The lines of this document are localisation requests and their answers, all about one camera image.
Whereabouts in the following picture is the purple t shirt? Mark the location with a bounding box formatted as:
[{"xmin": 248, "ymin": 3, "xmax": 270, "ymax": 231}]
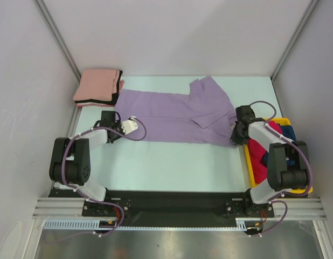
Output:
[{"xmin": 115, "ymin": 77, "xmax": 236, "ymax": 147}]

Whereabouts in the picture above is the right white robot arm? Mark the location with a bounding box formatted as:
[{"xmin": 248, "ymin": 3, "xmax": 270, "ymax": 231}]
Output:
[{"xmin": 231, "ymin": 105, "xmax": 313, "ymax": 216}]

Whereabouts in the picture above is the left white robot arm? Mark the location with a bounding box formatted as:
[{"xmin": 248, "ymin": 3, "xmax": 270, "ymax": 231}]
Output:
[{"xmin": 49, "ymin": 111, "xmax": 137, "ymax": 216}]

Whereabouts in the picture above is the folded black t shirt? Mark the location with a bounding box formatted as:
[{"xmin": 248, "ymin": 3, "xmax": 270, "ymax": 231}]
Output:
[{"xmin": 74, "ymin": 70, "xmax": 123, "ymax": 106}]

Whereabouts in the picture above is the red t shirt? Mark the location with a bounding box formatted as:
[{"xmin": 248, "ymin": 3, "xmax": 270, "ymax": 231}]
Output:
[{"xmin": 247, "ymin": 121, "xmax": 282, "ymax": 185}]

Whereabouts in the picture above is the yellow plastic bin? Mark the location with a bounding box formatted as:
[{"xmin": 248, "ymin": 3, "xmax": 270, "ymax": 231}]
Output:
[{"xmin": 243, "ymin": 117, "xmax": 314, "ymax": 195}]

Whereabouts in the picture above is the navy blue t shirt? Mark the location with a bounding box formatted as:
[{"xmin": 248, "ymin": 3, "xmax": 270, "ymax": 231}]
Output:
[{"xmin": 261, "ymin": 121, "xmax": 297, "ymax": 167}]

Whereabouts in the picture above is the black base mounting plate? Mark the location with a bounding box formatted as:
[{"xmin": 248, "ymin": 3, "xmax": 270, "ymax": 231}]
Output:
[{"xmin": 49, "ymin": 188, "xmax": 275, "ymax": 228}]

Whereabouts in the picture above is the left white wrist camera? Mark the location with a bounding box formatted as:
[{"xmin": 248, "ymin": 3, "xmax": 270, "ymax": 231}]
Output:
[{"xmin": 120, "ymin": 116, "xmax": 138, "ymax": 135}]

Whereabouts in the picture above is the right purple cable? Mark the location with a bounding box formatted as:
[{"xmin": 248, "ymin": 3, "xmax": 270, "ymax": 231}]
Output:
[{"xmin": 247, "ymin": 101, "xmax": 316, "ymax": 238}]

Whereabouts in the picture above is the purple cable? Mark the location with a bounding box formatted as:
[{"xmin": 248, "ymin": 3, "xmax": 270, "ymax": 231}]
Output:
[
  {"xmin": 247, "ymin": 101, "xmax": 316, "ymax": 238},
  {"xmin": 61, "ymin": 116, "xmax": 148, "ymax": 238}
]

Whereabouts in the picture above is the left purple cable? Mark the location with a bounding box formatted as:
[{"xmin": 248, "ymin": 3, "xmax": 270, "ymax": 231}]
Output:
[{"xmin": 61, "ymin": 116, "xmax": 148, "ymax": 238}]

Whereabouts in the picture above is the right corner aluminium post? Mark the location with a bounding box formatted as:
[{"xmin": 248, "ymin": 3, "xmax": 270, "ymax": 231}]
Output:
[{"xmin": 270, "ymin": 0, "xmax": 321, "ymax": 83}]

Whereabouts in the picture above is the corner aluminium post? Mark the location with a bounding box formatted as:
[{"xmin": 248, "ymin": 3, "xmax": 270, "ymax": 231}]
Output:
[
  {"xmin": 33, "ymin": 0, "xmax": 81, "ymax": 81},
  {"xmin": 270, "ymin": 0, "xmax": 321, "ymax": 83}
]

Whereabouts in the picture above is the slotted cable duct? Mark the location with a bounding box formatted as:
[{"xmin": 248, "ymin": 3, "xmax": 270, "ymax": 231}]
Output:
[{"xmin": 43, "ymin": 219, "xmax": 260, "ymax": 232}]

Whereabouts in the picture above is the aluminium frame rail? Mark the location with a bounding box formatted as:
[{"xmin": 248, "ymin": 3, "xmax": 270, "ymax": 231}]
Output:
[{"xmin": 32, "ymin": 197, "xmax": 84, "ymax": 219}]

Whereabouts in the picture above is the left corner aluminium post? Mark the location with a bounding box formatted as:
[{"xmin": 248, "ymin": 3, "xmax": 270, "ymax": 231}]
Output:
[{"xmin": 33, "ymin": 0, "xmax": 81, "ymax": 81}]

